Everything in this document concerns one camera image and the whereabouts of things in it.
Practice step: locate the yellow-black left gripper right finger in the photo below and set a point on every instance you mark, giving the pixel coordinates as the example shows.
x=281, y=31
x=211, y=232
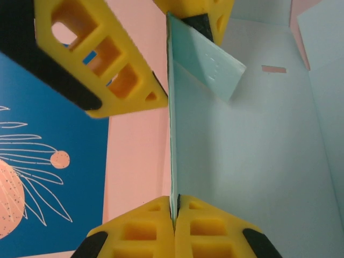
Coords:
x=182, y=231

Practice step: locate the mint green paper box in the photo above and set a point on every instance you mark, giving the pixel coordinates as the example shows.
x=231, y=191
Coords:
x=242, y=147

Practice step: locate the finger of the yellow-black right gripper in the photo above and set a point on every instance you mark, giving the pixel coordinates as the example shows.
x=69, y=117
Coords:
x=188, y=6
x=41, y=27

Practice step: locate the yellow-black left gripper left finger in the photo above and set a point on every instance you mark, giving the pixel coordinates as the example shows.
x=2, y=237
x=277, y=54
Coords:
x=164, y=231

